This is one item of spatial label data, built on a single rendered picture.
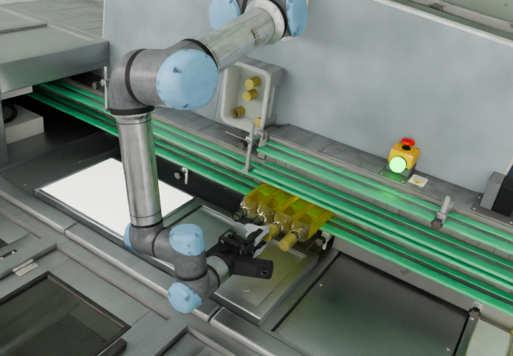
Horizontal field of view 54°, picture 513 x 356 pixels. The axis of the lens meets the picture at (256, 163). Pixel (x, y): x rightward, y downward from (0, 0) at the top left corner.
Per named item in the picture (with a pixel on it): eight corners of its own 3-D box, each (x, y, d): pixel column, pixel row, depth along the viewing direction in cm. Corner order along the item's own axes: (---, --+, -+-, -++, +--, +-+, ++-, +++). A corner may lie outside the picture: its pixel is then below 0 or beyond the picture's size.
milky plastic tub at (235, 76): (233, 114, 183) (219, 121, 177) (240, 53, 173) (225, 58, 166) (274, 129, 176) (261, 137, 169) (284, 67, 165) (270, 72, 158)
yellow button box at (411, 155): (393, 160, 156) (385, 169, 150) (399, 139, 152) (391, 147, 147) (414, 169, 153) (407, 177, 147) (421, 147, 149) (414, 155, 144)
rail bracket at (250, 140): (254, 161, 168) (233, 174, 159) (261, 114, 161) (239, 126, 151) (262, 164, 167) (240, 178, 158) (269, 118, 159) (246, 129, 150)
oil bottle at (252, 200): (272, 188, 169) (236, 215, 152) (275, 173, 166) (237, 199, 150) (287, 194, 166) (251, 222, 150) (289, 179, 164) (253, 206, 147)
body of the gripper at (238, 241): (231, 226, 135) (204, 247, 126) (258, 239, 132) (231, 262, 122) (228, 249, 139) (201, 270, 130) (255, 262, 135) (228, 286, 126)
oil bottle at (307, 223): (318, 208, 161) (285, 237, 145) (321, 192, 159) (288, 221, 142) (334, 215, 159) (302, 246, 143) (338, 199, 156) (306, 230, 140)
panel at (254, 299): (111, 161, 195) (33, 195, 169) (111, 154, 193) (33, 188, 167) (317, 262, 156) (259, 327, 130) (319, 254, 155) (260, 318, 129)
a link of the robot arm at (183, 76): (262, -17, 136) (116, 60, 99) (311, -19, 127) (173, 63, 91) (269, 27, 142) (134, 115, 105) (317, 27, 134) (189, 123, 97)
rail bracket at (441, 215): (440, 205, 139) (426, 226, 129) (448, 182, 136) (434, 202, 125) (454, 211, 137) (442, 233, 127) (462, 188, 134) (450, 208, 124)
